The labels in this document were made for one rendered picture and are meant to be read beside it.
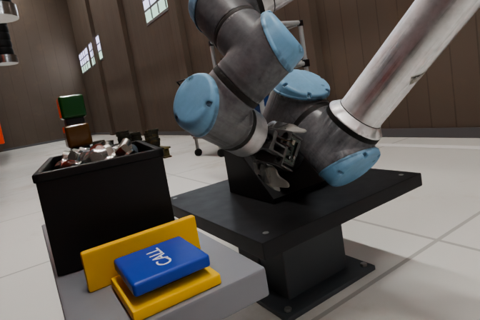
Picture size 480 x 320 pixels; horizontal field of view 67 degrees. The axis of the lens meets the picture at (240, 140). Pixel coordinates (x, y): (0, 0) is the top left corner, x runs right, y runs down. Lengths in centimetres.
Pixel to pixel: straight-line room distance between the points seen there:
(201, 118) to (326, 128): 44
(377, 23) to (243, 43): 316
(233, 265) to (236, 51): 31
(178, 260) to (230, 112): 27
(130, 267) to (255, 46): 34
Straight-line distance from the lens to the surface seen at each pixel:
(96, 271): 40
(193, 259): 34
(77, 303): 40
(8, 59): 85
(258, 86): 54
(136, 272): 34
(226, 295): 35
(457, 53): 331
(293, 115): 96
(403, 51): 85
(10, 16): 53
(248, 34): 55
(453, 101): 335
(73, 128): 68
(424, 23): 84
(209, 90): 53
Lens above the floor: 61
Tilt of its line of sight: 7 degrees down
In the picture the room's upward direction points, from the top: 9 degrees counter-clockwise
